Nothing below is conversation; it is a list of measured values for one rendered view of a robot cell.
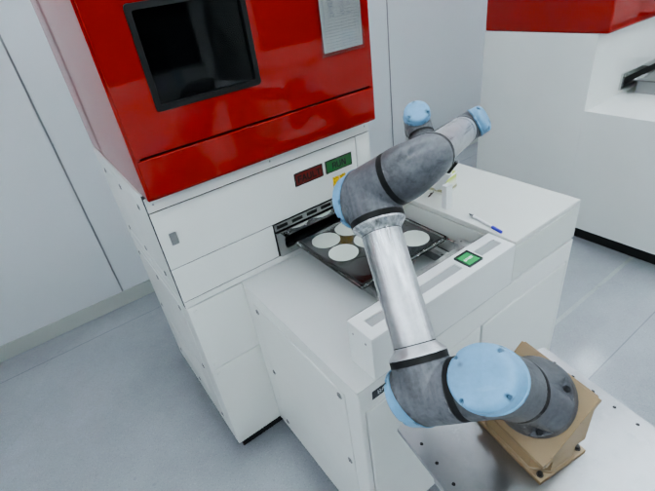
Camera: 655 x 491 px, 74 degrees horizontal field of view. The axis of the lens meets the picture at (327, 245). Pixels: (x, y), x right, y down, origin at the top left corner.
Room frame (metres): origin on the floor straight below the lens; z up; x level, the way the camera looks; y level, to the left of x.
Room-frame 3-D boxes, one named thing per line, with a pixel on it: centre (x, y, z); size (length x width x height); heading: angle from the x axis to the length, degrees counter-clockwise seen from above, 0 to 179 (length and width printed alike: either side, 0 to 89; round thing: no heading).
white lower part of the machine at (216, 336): (1.63, 0.32, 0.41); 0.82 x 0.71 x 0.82; 122
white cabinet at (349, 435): (1.21, -0.26, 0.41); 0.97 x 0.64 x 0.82; 122
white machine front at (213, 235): (1.34, 0.14, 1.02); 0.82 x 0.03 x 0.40; 122
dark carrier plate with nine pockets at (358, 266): (1.25, -0.14, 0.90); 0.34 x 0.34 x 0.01; 32
